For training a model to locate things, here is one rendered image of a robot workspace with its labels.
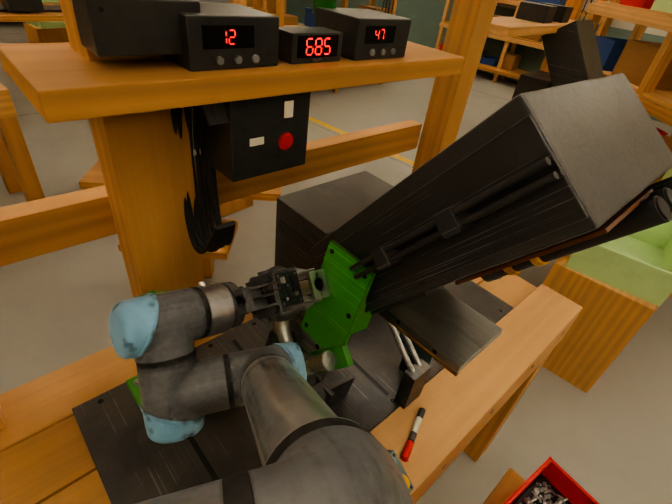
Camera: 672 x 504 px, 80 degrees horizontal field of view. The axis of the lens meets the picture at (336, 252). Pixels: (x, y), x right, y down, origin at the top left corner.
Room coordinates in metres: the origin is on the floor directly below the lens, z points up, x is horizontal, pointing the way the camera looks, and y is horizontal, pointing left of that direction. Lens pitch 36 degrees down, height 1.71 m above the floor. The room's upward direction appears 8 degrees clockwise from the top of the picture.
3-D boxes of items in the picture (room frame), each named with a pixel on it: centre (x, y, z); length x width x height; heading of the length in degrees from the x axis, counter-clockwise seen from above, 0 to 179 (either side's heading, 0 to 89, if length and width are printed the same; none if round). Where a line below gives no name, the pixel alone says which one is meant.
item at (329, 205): (0.86, -0.01, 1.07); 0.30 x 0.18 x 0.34; 137
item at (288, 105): (0.75, 0.19, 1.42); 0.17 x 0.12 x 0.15; 137
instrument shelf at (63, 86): (0.87, 0.15, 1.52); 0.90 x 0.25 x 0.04; 137
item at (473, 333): (0.68, -0.17, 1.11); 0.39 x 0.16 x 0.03; 47
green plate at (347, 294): (0.59, -0.03, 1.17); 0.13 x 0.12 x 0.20; 137
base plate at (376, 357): (0.69, -0.04, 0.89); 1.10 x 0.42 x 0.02; 137
